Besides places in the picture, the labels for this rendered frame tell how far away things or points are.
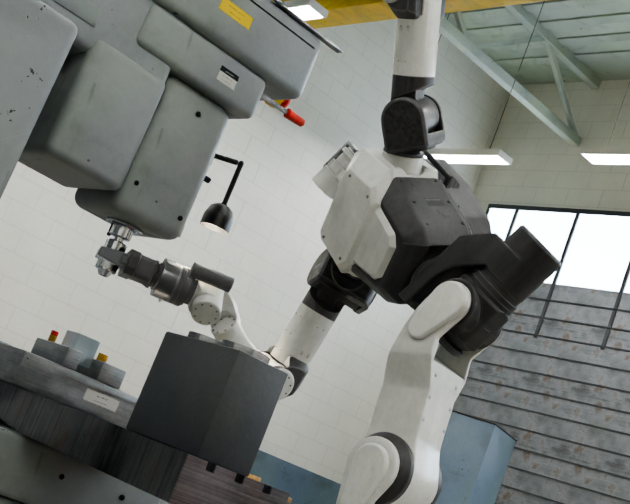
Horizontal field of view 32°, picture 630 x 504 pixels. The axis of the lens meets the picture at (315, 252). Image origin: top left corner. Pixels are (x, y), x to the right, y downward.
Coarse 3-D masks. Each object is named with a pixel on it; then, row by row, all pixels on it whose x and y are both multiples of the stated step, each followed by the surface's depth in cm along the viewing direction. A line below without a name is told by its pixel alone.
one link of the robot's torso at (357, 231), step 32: (352, 160) 239; (384, 160) 236; (416, 160) 236; (352, 192) 236; (384, 192) 232; (416, 192) 233; (448, 192) 238; (352, 224) 236; (384, 224) 229; (416, 224) 226; (448, 224) 230; (480, 224) 237; (352, 256) 237; (384, 256) 229; (416, 256) 226; (384, 288) 231
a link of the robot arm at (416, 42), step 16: (384, 0) 230; (400, 0) 227; (416, 0) 226; (432, 0) 228; (400, 16) 229; (416, 16) 227; (432, 16) 229; (400, 32) 231; (416, 32) 229; (432, 32) 230; (400, 48) 231; (416, 48) 229; (432, 48) 231; (400, 64) 232; (416, 64) 230; (432, 64) 232
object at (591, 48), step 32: (576, 0) 1058; (608, 0) 1037; (448, 32) 1045; (480, 32) 1196; (512, 32) 1168; (544, 32) 1134; (576, 32) 1121; (608, 32) 1097; (480, 64) 1084; (512, 64) 1241; (544, 64) 1216; (576, 64) 1171; (608, 64) 1160
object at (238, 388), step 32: (160, 352) 198; (192, 352) 191; (224, 352) 185; (256, 352) 187; (160, 384) 194; (192, 384) 188; (224, 384) 182; (256, 384) 186; (160, 416) 190; (192, 416) 184; (224, 416) 182; (256, 416) 186; (192, 448) 181; (224, 448) 182; (256, 448) 187
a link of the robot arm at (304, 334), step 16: (304, 304) 257; (304, 320) 255; (320, 320) 255; (288, 336) 256; (304, 336) 255; (320, 336) 257; (272, 352) 258; (288, 352) 255; (304, 352) 256; (288, 368) 253; (304, 368) 256; (288, 384) 253
